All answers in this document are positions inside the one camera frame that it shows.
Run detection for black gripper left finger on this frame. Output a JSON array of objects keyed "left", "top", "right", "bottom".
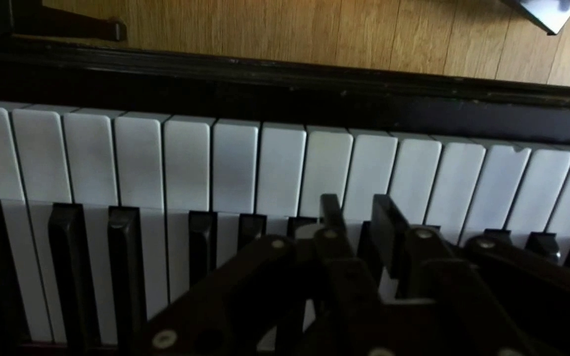
[{"left": 142, "top": 192, "right": 384, "bottom": 356}]

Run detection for black piano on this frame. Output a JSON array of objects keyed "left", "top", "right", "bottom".
[{"left": 0, "top": 0, "right": 570, "bottom": 356}]

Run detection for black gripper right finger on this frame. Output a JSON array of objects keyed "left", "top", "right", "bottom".
[{"left": 362, "top": 192, "right": 570, "bottom": 356}]

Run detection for silver metal plate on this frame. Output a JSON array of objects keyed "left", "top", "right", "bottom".
[{"left": 499, "top": 0, "right": 570, "bottom": 37}]

